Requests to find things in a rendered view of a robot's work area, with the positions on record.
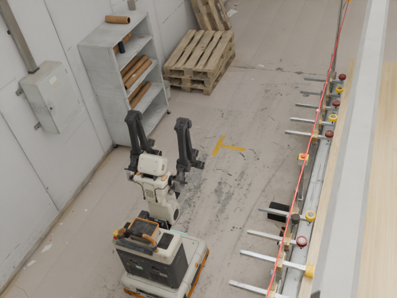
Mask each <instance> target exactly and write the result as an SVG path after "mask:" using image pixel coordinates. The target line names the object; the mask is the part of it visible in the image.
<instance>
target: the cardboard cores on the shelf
mask: <svg viewBox="0 0 397 298"><path fill-rule="evenodd" d="M131 37H132V34H131V33H130V32H129V33H128V34H127V35H126V36H125V37H124V38H123V39H122V41H123V44H125V43H126V42H127V41H128V40H129V39H130V38H131ZM118 50H119V47H118V44H117V45H116V46H114V48H113V51H114V53H116V52H117V51H118ZM151 64H152V61H151V60H150V59H148V57H147V56H146V55H143V56H142V57H141V58H139V57H138V56H135V57H134V58H133V59H132V60H131V61H130V62H129V63H128V64H127V65H126V66H125V67H124V68H123V69H122V70H121V71H120V73H121V77H122V81H123V84H124V87H125V90H128V89H129V88H130V87H131V86H132V84H133V83H134V82H135V81H136V80H137V79H138V78H139V77H140V75H141V74H143V72H144V71H146V69H147V68H148V67H149V66H150V65H151ZM150 86H151V82H146V84H144V85H143V84H142V83H140V84H139V85H138V87H137V88H136V89H135V90H134V91H133V92H132V94H131V95H130V96H129V98H128V101H129V104H130V107H131V109H134V107H135V106H136V105H137V103H138V102H139V101H140V99H141V98H142V97H143V95H144V94H145V93H146V91H147V90H148V89H149V87H150Z"/></svg>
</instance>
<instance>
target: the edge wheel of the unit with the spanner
mask: <svg viewBox="0 0 397 298"><path fill-rule="evenodd" d="M296 243H297V245H298V246H299V247H305V246H306V245H307V238H306V237H305V236H298V237H297V239H296Z"/></svg>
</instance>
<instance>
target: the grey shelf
mask: <svg viewBox="0 0 397 298"><path fill-rule="evenodd" d="M112 16H123V17H130V19H131V22H130V23H129V24H121V23H111V22H106V21H104V22H103V23H102V24H100V26H98V27H97V28H96V29H95V30H93V31H92V32H91V33H90V34H89V35H88V36H87V37H85V38H84V39H83V40H82V41H81V42H80V43H78V44H77V46H78V49H79V52H80V54H81V57H82V60H83V63H84V66H85V68H86V71H87V74H88V76H89V79H90V82H91V84H92V87H93V90H94V92H95V95H96V98H97V101H98V103H99V106H100V109H101V111H102V114H103V117H104V120H105V122H106V126H107V128H108V131H109V133H110V137H111V139H112V142H113V144H114V148H117V147H118V145H116V144H119V145H125V146H128V147H131V146H132V145H131V139H130V135H129V129H128V126H127V124H126V122H125V121H124V119H125V117H126V116H127V114H128V112H127V111H129V110H131V107H130V104H129V101H128V98H129V96H130V95H131V94H132V92H133V91H134V90H135V89H136V88H137V87H138V85H139V84H140V83H142V84H143V85H144V84H146V82H151V86H150V87H149V89H148V90H147V91H146V93H145V94H144V95H143V97H142V98H141V99H140V101H139V102H138V103H137V105H136V106H135V107H134V109H133V110H136V111H140V112H141V113H142V116H143V119H142V120H141V122H142V126H143V129H144V132H145V135H146V137H147V136H148V135H149V133H150V132H151V131H152V130H153V129H154V128H155V126H156V125H157V123H158V122H159V120H160V119H161V118H162V116H163V115H164V114H165V112H166V110H168V112H167V114H170V113H171V112H170V109H169V105H168V100H167V95H166V91H165V86H164V81H163V78H162V73H161V68H160V62H159V59H158V53H157V48H156V45H155V40H154V35H153V32H152V26H151V21H150V18H149V12H148V11H127V10H117V11H116V12H115V13H114V14H112ZM147 19H148V20H147ZM148 25H149V26H148ZM149 30H150V31H149ZM129 32H130V33H131V34H132V37H131V38H130V39H129V40H128V41H127V42H126V43H125V44H124V48H125V53H123V54H121V53H120V51H119V50H118V51H117V52H116V53H114V51H113V48H114V46H116V45H117V43H118V42H120V41H121V39H123V38H124V37H125V36H126V35H127V34H128V33H129ZM153 46H154V47H153ZM108 50H109V51H108ZM143 55H146V56H147V57H148V59H150V60H151V61H152V64H151V65H150V66H149V67H148V68H147V69H146V71H144V72H143V74H141V75H140V77H139V78H138V79H137V80H136V81H135V82H134V83H133V84H132V86H131V87H130V88H129V89H128V90H125V87H124V84H123V81H122V77H121V73H120V71H121V70H122V69H123V68H124V67H125V66H126V65H127V64H128V63H129V62H130V61H131V60H132V59H133V58H134V57H135V56H138V57H139V58H141V57H142V56H143ZM155 57H156V58H155ZM158 70H159V71H158ZM160 78H161V79H160ZM163 91H164V92H163ZM165 102H166V103H165ZM126 109H127V110H126Z"/></svg>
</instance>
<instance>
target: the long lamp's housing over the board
mask: <svg viewBox="0 0 397 298"><path fill-rule="evenodd" d="M372 1H373V0H368V2H367V8H366V14H365V20H364V23H363V29H362V34H361V39H360V44H359V50H358V54H357V59H356V65H355V69H354V75H353V80H352V86H351V89H350V96H349V101H348V105H347V111H346V116H345V120H344V126H343V132H342V135H341V141H340V146H339V153H338V156H337V162H336V168H335V171H334V177H333V183H332V187H331V192H330V198H329V201H328V207H327V213H326V219H325V223H324V228H323V234H322V238H321V244H320V249H319V253H318V258H317V264H316V268H315V274H314V280H313V285H312V289H311V295H310V298H320V293H321V286H322V283H323V276H324V270H325V266H326V259H327V253H328V247H329V243H330V237H331V230H332V226H333V220H334V214H335V210H336V203H337V197H338V193H339V187H340V180H341V174H342V169H343V163H344V157H345V153H346V147H347V140H348V136H349V130H350V124H351V120H352V113H353V107H354V100H355V97H356V90H357V84H358V80H359V73H360V67H361V63H362V57H363V50H364V46H365V40H366V34H367V28H368V23H369V17H370V10H371V7H372ZM388 8H389V0H386V8H385V17H384V23H383V33H382V42H381V48H380V57H379V67H378V76H377V82H376V92H375V101H374V107H373V116H372V126H371V131H370V141H369V150H368V156H367V165H366V175H365V184H364V190H363V199H362V209H361V214H360V224H359V233H358V239H357V248H356V258H355V264H354V273H353V282H352V292H351V298H357V292H358V286H359V275H360V265H361V259H362V248H363V237H364V231H365V220H366V210H367V199H368V193H369V183H370V172H371V166H372V155H373V145H374V139H375V128H376V117H377V111H378V101H379V90H380V80H381V74H382V63H383V52H384V46H385V35H386V25H387V19H388Z"/></svg>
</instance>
